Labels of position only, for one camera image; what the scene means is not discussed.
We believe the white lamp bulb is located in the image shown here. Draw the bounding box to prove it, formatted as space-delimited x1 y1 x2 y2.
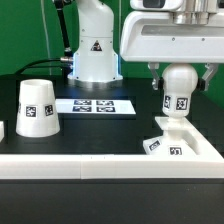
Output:
162 63 198 118

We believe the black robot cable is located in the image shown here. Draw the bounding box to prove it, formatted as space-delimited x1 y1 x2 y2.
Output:
14 0 75 76

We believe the white fiducial marker sheet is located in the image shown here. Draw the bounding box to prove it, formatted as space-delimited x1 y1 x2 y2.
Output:
56 99 136 115

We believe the white left wall piece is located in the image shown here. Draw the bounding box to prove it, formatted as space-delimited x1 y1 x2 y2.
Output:
0 121 4 142

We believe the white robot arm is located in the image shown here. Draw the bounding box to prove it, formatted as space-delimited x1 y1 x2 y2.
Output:
70 0 224 90

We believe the white border wall frame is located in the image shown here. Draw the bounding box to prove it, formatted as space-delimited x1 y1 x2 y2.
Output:
0 123 224 180

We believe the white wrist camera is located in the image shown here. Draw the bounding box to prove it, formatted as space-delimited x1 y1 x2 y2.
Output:
130 0 183 11

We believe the white lamp base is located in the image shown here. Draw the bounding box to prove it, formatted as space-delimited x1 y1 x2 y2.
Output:
143 117 196 157

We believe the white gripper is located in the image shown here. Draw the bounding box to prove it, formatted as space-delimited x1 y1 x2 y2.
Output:
120 9 224 91

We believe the white lamp shade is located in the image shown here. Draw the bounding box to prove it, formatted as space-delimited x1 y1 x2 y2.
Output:
16 79 60 138

